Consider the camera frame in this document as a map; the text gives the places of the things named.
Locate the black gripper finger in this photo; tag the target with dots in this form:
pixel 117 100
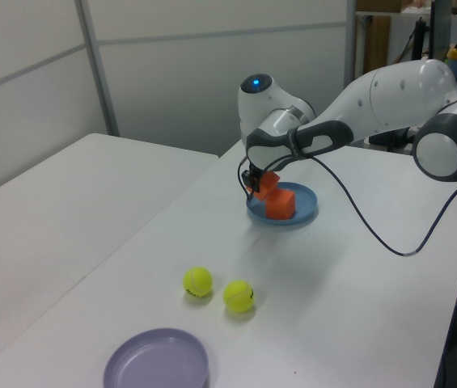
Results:
pixel 251 180

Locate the orange foam cube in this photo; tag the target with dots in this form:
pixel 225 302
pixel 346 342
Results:
pixel 269 186
pixel 280 206

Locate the yellow tennis ball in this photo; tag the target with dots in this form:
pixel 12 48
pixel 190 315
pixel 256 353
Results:
pixel 197 281
pixel 238 296

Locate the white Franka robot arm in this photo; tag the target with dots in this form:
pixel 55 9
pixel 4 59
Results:
pixel 394 97

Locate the blue plastic plate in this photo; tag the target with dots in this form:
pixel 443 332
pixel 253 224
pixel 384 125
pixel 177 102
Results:
pixel 305 202

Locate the black power strip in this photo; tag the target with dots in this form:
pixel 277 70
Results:
pixel 386 141

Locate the brown wooden cabinet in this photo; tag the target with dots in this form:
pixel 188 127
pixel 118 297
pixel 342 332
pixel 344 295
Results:
pixel 377 44

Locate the purple plastic plate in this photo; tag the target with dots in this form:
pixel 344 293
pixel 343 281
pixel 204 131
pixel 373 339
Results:
pixel 155 363

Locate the black monitor stand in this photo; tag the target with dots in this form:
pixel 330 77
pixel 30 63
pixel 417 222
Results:
pixel 419 40

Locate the grey monitor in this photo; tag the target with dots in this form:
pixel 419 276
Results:
pixel 441 36

